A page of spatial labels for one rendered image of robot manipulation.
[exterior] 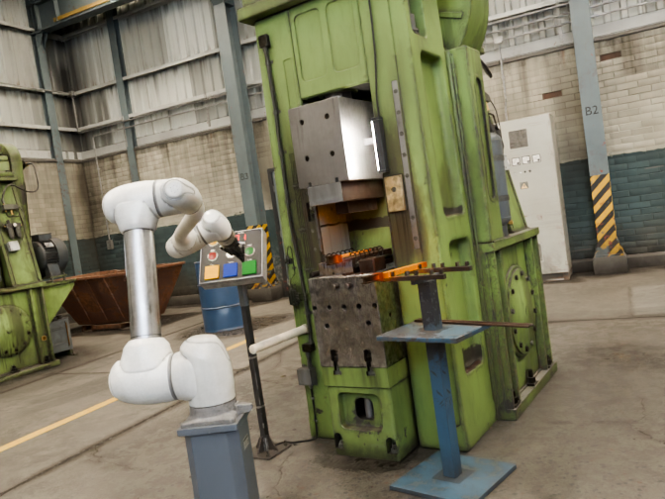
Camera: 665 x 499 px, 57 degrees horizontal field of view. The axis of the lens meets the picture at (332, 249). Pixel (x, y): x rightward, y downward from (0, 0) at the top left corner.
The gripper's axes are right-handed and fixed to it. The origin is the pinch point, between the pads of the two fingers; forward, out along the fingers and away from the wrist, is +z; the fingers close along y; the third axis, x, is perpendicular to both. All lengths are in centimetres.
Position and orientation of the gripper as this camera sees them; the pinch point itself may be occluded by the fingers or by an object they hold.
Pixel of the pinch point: (240, 256)
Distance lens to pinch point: 301.1
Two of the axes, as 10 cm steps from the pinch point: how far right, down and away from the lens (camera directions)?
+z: 1.9, 4.3, 8.8
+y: 9.8, -1.3, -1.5
